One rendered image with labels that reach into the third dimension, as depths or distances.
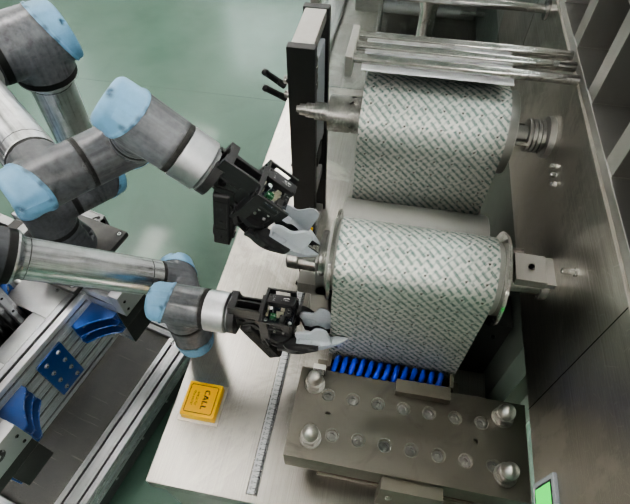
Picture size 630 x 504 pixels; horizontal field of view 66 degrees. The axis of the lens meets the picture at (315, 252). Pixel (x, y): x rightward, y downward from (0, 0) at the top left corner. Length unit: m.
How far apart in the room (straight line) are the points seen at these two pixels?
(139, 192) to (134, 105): 2.15
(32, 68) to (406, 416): 0.91
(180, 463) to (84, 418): 0.93
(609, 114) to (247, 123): 2.51
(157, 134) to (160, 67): 3.08
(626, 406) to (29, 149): 0.76
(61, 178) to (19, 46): 0.38
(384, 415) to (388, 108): 0.52
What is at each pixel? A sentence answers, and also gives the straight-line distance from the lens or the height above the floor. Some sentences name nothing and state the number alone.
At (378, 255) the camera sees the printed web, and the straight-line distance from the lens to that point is 0.72.
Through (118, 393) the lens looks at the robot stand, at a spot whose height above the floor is 0.21.
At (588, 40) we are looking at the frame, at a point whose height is 1.47.
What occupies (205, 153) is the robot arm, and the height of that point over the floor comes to 1.45.
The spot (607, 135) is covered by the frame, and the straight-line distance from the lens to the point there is 0.77.
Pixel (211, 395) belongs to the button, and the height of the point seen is 0.92.
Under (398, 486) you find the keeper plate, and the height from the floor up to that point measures 1.02.
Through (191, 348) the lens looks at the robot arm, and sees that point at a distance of 0.99.
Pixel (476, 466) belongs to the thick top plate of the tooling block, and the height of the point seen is 1.03.
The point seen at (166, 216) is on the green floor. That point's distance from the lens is 2.63.
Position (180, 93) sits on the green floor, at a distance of 3.43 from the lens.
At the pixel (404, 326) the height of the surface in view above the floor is 1.17.
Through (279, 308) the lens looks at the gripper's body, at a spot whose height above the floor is 1.15.
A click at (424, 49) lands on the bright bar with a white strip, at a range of 0.86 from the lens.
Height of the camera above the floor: 1.87
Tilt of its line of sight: 52 degrees down
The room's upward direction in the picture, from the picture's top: straight up
